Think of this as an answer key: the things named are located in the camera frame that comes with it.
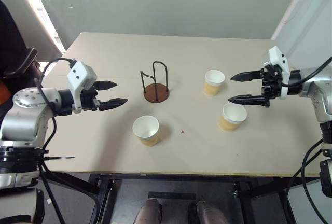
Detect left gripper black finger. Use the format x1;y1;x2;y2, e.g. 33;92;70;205
94;80;118;92
98;97;129;113

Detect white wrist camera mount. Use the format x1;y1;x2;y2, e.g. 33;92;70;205
263;45;291;100
66;61;98;114

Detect tan paper cup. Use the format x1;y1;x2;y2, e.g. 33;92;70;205
203;69;226;97
219;103;248;132
132;115;160;147

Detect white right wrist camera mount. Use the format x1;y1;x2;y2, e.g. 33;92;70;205
263;45;291;100

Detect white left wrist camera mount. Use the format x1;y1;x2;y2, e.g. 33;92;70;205
66;61;98;114

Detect black chair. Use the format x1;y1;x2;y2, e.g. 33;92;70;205
0;0;39;80

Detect white leaning panel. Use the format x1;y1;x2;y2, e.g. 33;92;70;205
12;0;67;54

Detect black metal table frame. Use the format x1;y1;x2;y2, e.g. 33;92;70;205
38;171;321;224

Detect dark rounded shape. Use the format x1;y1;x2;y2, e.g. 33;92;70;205
195;200;229;224
133;198;163;224

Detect black right elbow cable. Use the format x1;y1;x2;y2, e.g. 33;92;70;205
292;139;332;224

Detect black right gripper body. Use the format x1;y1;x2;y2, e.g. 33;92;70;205
260;64;283;108

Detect black wire cup holder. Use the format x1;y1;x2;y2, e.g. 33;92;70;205
140;61;171;104

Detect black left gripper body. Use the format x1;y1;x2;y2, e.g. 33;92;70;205
79;85;102;112

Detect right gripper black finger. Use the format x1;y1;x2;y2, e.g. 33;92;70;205
230;69;264;82
227;94;268;107

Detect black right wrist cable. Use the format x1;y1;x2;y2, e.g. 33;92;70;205
284;57;332;88

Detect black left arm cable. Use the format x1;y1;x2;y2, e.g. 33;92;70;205
34;58;78;224

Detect orange object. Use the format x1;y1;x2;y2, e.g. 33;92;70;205
0;80;11;103

